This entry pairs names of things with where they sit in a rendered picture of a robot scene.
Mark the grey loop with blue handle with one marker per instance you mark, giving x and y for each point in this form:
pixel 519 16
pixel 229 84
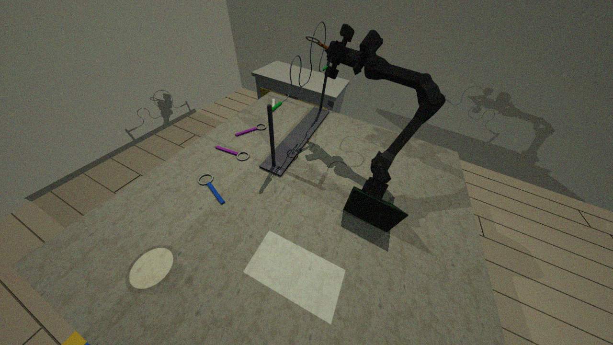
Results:
pixel 212 188

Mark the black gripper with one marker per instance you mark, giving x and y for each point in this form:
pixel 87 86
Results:
pixel 347 32

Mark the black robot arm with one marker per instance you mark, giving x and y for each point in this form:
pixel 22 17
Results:
pixel 376 67

